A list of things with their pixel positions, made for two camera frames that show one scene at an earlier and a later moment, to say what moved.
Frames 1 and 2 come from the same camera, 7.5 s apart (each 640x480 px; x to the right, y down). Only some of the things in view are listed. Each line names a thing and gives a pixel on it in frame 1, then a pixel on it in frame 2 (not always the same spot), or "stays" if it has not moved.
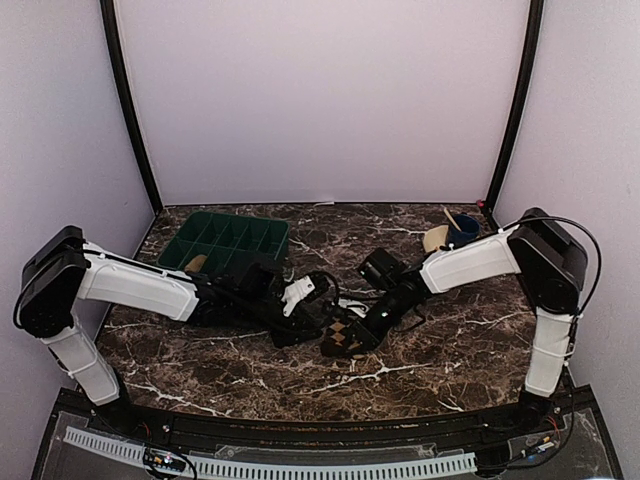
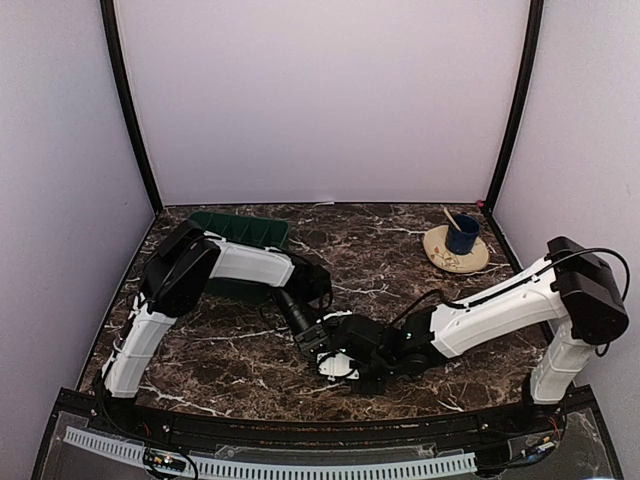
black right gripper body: x=396 y=310 → x=379 y=368
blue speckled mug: x=469 y=230 stays
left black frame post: x=129 y=102 stays
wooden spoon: x=452 y=219 stays
